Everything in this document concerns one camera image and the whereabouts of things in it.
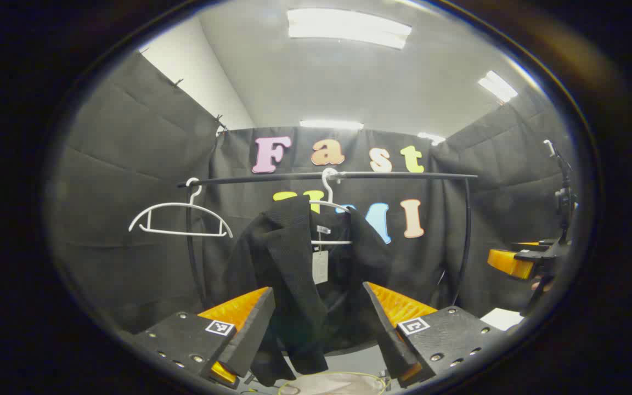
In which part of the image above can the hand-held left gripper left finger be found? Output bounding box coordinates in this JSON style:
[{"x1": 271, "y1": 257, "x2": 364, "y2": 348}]
[{"x1": 121, "y1": 286, "x2": 277, "y2": 390}]

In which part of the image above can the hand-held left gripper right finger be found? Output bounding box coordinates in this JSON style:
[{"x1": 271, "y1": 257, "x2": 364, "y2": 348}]
[{"x1": 362, "y1": 281, "x2": 506, "y2": 388}]

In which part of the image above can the beige laundry hamper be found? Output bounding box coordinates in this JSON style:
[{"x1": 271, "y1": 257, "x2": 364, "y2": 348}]
[{"x1": 278, "y1": 371, "x2": 391, "y2": 395}]

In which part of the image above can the black knit jacket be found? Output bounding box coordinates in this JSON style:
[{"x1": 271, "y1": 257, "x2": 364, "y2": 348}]
[{"x1": 223, "y1": 195, "x2": 399, "y2": 387}]

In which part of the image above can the white plastic clothes hanger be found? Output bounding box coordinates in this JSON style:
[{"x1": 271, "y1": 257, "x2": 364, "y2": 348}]
[
  {"x1": 128, "y1": 177, "x2": 234, "y2": 239},
  {"x1": 309, "y1": 167, "x2": 355, "y2": 246}
]

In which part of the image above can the black metal clothes rack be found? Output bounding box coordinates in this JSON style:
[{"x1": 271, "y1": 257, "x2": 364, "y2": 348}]
[{"x1": 178, "y1": 171, "x2": 478, "y2": 309}]

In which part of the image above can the black backdrop cloth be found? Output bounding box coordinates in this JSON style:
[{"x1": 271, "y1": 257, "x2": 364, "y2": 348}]
[{"x1": 47, "y1": 49, "x2": 577, "y2": 335}]

